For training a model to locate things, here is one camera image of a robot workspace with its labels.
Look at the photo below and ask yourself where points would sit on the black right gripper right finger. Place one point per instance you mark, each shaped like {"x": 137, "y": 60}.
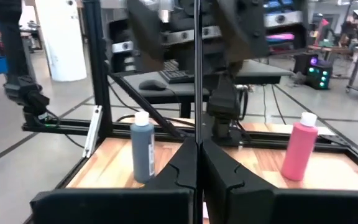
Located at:
{"x": 275, "y": 205}

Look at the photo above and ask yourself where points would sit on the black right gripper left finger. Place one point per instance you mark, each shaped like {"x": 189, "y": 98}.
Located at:
{"x": 120, "y": 205}

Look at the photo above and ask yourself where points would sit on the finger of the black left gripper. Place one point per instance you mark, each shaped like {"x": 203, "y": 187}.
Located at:
{"x": 146, "y": 31}
{"x": 244, "y": 31}

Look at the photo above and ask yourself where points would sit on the thin black paintbrush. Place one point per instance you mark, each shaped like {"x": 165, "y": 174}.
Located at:
{"x": 198, "y": 77}

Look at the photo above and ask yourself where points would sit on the large teal paint bottle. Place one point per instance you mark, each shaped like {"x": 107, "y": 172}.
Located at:
{"x": 142, "y": 149}

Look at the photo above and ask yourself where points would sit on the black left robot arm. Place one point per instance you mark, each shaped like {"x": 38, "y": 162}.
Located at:
{"x": 224, "y": 99}

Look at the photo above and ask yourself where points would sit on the large pink paint bottle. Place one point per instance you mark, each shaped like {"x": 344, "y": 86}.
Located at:
{"x": 298, "y": 149}

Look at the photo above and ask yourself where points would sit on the black keyboard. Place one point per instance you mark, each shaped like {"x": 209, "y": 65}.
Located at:
{"x": 174, "y": 73}

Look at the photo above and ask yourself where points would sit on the grey desk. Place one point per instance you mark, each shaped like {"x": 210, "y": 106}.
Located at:
{"x": 259, "y": 73}

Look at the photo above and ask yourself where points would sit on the black computer mouse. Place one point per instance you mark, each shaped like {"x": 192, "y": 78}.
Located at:
{"x": 152, "y": 84}

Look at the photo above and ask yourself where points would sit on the computer tower green lights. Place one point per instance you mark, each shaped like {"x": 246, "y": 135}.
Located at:
{"x": 319, "y": 73}

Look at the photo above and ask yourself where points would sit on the silver aluminium bracket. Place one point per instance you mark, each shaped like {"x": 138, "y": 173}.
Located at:
{"x": 92, "y": 130}

